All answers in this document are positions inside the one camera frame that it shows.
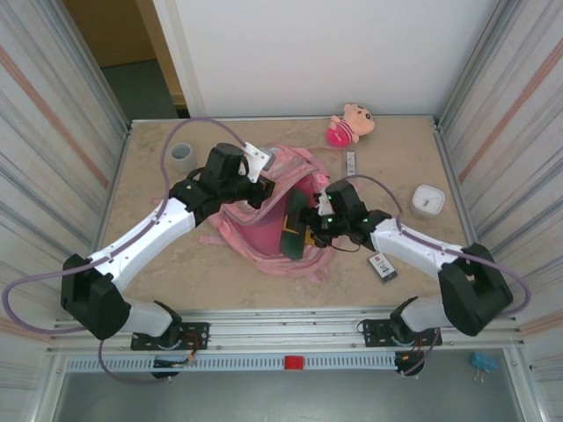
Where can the pink plush doll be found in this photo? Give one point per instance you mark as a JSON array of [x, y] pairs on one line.
[[343, 134]]

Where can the white door frame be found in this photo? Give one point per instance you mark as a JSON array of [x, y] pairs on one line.
[[176, 57]]

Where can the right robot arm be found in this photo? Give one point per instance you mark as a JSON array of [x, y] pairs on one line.
[[413, 248]]

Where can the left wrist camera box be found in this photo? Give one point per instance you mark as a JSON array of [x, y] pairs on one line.
[[257, 160]]

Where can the blue binder clip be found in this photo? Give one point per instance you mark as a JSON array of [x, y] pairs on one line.
[[484, 360]]

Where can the grey plastic cup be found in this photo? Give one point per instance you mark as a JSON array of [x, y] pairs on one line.
[[182, 160]]

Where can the white square clock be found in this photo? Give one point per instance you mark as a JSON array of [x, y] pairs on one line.
[[428, 201]]

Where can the black labelled packet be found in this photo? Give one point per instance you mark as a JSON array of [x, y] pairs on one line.
[[382, 268]]

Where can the aluminium table frame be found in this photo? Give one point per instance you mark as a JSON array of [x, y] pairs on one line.
[[286, 318]]

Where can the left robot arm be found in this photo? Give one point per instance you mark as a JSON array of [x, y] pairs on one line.
[[145, 237]]

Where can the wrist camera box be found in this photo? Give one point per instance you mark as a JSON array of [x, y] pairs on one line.
[[257, 160], [322, 203]]

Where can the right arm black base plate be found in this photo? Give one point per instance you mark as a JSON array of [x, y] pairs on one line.
[[378, 334]]

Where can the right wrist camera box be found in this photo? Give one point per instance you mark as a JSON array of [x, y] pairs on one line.
[[322, 203]]

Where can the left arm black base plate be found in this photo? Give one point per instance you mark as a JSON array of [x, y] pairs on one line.
[[195, 336]]

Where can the pink backpack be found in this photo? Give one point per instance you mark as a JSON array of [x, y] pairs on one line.
[[259, 237]]

